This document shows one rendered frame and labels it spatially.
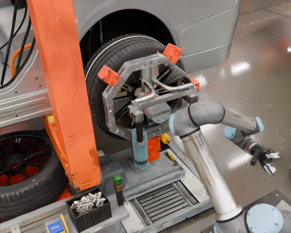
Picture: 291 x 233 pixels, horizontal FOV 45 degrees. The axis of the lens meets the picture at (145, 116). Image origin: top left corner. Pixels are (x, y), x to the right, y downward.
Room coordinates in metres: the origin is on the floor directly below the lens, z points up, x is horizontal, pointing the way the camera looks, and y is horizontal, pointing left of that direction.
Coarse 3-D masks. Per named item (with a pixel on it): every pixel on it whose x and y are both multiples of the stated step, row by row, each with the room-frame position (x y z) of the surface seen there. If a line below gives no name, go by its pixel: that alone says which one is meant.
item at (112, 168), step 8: (104, 152) 1.85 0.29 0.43; (104, 160) 1.80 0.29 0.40; (104, 168) 1.72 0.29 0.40; (112, 168) 1.71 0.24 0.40; (120, 168) 1.71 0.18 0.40; (104, 176) 1.65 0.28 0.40; (112, 176) 1.66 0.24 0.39; (104, 184) 1.63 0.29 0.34; (112, 184) 1.64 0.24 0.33; (104, 192) 1.63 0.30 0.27; (112, 192) 1.64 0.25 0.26
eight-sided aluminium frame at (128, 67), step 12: (132, 60) 1.80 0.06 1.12; (144, 60) 1.82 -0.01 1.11; (156, 60) 1.80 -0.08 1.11; (120, 72) 1.75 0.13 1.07; (120, 84) 1.71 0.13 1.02; (180, 84) 1.92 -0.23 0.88; (108, 96) 1.67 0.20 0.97; (108, 108) 1.67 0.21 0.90; (180, 108) 1.87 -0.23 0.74; (108, 120) 1.67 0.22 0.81; (168, 120) 1.85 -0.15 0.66; (120, 132) 1.69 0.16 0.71; (156, 132) 1.80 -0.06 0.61
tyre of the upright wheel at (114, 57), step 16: (112, 48) 1.91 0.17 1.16; (128, 48) 1.85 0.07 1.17; (144, 48) 1.87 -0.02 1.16; (160, 48) 1.91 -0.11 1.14; (96, 64) 1.86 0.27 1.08; (112, 64) 1.78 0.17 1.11; (176, 64) 1.96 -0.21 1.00; (96, 80) 1.76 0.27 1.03; (96, 96) 1.73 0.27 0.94; (96, 112) 1.72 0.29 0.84
